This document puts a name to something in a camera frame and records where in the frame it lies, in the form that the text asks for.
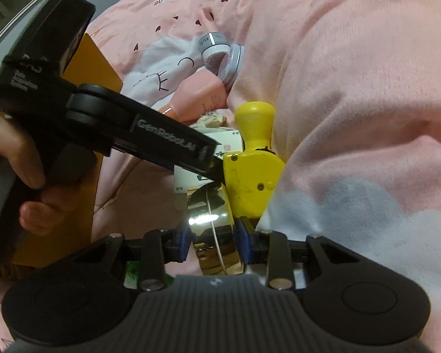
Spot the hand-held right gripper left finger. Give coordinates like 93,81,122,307
73,225,193,292

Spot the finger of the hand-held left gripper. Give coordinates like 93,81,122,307
108,92,226,174

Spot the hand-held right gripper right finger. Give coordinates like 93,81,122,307
235,216,361,290

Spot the pink cardboard storage box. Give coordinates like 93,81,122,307
0,32,123,270

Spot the yellow tape measure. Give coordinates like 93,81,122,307
222,147,285,229

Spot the round tin pink pattern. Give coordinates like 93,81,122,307
202,43,245,91

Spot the grey cream jar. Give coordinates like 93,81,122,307
198,31,230,57

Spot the person's left hand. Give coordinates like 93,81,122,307
0,112,96,237

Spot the beige cloth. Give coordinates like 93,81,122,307
195,112,228,129

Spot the pink bottle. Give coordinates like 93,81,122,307
158,69,230,126

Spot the white square box black print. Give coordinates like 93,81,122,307
173,127,243,195

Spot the pink printed blanket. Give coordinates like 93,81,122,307
0,0,441,353

